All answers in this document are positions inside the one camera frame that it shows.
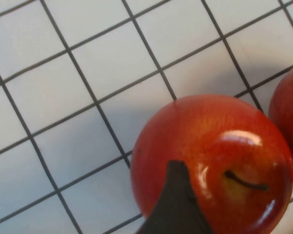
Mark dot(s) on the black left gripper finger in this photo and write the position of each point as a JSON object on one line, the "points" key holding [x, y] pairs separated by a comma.
{"points": [[175, 207]]}

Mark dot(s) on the red apple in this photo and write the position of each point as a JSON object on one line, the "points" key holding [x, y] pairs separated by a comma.
{"points": [[290, 109], [210, 136]]}

